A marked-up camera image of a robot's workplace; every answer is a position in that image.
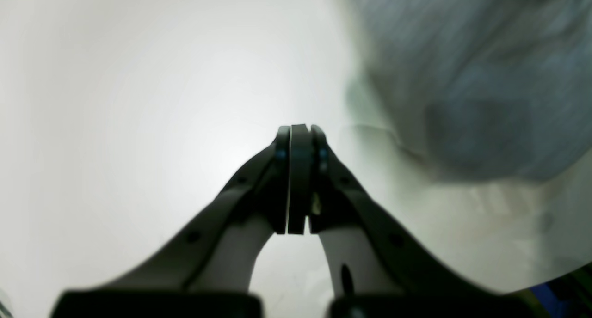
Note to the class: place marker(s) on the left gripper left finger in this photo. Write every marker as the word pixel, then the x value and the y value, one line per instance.
pixel 204 271

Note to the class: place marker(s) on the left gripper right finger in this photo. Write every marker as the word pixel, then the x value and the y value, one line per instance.
pixel 378 268

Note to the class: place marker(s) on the grey T-shirt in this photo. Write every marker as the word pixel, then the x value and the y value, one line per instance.
pixel 481 89

